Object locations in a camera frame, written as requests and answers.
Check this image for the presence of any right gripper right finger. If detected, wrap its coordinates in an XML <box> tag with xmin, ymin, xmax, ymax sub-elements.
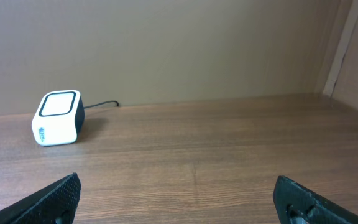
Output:
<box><xmin>273</xmin><ymin>175</ymin><xmax>358</xmax><ymax>224</ymax></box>

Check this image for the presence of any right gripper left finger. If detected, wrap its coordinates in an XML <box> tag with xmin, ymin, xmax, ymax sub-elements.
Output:
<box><xmin>0</xmin><ymin>172</ymin><xmax>81</xmax><ymax>224</ymax></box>

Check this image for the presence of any white barcode scanner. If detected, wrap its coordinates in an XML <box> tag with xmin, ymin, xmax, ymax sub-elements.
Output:
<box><xmin>32</xmin><ymin>90</ymin><xmax>85</xmax><ymax>147</ymax></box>

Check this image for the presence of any black scanner cable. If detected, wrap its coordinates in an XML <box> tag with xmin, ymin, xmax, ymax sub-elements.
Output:
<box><xmin>83</xmin><ymin>100</ymin><xmax>120</xmax><ymax>110</ymax></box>

